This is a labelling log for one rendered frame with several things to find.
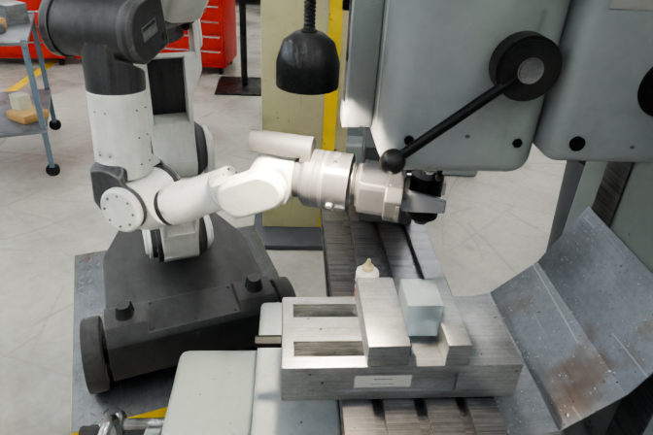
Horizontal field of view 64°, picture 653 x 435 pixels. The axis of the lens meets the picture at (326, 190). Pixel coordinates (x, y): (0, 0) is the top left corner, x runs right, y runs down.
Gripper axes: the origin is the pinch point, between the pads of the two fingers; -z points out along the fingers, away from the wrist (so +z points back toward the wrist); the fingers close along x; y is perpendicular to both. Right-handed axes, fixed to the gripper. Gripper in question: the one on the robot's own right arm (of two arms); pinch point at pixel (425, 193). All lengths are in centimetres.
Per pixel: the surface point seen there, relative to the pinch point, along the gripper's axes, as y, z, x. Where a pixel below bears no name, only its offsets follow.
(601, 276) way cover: 16.9, -31.9, 11.0
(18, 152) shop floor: 124, 261, 202
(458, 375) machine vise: 22.3, -8.5, -12.0
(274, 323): 35.2, 23.9, 4.1
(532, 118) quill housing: -15.9, -10.5, -7.2
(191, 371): 47, 40, -1
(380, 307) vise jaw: 16.2, 4.0, -7.5
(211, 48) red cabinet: 96, 208, 406
